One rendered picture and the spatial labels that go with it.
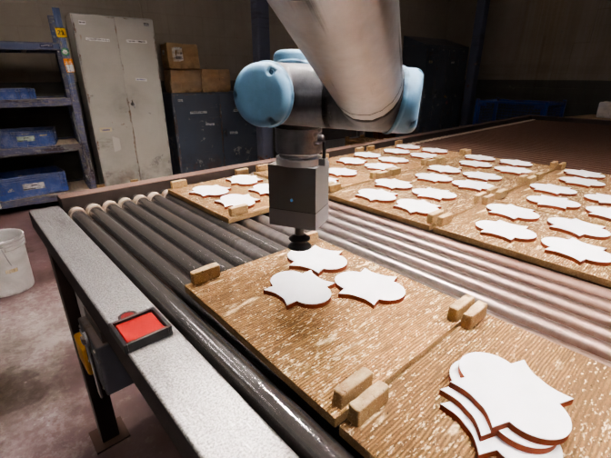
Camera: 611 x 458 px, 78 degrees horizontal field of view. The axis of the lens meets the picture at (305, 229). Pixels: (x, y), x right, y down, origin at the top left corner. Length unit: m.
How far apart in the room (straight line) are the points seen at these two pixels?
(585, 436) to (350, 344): 0.29
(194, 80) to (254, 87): 4.84
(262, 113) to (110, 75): 4.46
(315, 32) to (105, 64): 4.69
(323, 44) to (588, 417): 0.51
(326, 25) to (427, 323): 0.53
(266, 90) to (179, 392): 0.41
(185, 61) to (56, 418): 4.19
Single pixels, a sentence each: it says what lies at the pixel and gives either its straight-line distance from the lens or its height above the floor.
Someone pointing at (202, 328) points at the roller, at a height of 0.92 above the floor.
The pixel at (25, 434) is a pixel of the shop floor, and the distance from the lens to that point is 2.03.
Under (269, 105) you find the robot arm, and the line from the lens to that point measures 0.47.
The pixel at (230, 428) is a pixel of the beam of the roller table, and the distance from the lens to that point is 0.52.
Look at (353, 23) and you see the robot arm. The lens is 0.24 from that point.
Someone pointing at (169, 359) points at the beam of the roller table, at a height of 0.91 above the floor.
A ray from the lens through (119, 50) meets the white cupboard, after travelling 4.93.
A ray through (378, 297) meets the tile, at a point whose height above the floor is 0.95.
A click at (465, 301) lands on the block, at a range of 0.69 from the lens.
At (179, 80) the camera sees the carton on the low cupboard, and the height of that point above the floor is 1.26.
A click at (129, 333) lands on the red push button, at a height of 0.93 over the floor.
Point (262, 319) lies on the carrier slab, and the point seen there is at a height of 0.94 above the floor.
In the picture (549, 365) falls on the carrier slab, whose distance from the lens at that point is 0.65.
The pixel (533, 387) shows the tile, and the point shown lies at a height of 0.97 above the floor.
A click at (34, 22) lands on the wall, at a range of 5.41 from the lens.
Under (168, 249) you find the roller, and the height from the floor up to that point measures 0.92.
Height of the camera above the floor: 1.31
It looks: 22 degrees down
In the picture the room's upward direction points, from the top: straight up
